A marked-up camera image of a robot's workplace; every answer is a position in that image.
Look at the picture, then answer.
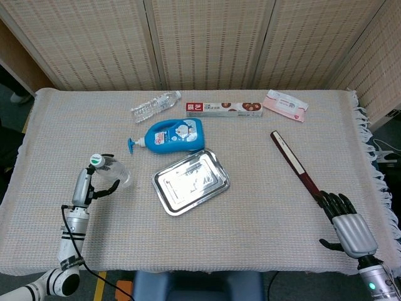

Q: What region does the long food wrap box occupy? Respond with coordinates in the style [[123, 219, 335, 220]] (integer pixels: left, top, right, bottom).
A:
[[185, 102, 263, 118]]

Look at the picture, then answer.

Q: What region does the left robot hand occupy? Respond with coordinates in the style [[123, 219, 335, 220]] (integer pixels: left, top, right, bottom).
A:
[[71, 153, 121, 209]]

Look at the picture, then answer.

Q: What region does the beige woven tablecloth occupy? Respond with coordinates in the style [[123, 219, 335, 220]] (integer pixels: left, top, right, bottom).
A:
[[0, 87, 393, 277]]

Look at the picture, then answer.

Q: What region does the pink wet wipes pack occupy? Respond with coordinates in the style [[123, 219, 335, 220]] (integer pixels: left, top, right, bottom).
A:
[[262, 89, 309, 123]]

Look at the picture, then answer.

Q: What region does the blue pump soap bottle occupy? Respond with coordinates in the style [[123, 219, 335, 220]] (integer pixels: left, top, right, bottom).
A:
[[127, 117, 206, 155]]

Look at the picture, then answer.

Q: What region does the woven folding screen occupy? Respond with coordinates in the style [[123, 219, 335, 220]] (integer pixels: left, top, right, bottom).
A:
[[0, 0, 401, 123]]

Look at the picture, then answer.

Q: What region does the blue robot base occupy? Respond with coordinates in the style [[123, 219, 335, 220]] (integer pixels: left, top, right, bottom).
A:
[[131, 270, 266, 301]]

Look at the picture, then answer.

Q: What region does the white cable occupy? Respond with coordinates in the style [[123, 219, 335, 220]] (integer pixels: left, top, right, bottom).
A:
[[371, 137, 401, 164]]

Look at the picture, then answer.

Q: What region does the dark red long box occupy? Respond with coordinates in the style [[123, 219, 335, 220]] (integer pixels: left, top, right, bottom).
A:
[[270, 130, 326, 201]]

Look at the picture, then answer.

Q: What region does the clear water bottle white cap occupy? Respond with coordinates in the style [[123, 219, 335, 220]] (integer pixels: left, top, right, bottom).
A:
[[130, 90, 182, 124]]

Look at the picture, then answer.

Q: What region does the stainless steel tray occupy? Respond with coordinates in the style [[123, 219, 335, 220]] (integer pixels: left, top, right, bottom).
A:
[[151, 149, 231, 216]]

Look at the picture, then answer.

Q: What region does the orange floor marker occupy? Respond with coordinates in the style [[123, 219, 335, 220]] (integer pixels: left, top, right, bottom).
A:
[[114, 280, 133, 301]]

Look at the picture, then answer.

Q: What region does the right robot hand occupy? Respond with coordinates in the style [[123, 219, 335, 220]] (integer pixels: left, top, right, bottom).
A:
[[315, 189, 378, 259]]

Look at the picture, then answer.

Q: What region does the small clear jar green lid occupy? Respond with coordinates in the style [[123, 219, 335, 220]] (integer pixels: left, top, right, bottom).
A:
[[90, 153, 132, 189]]

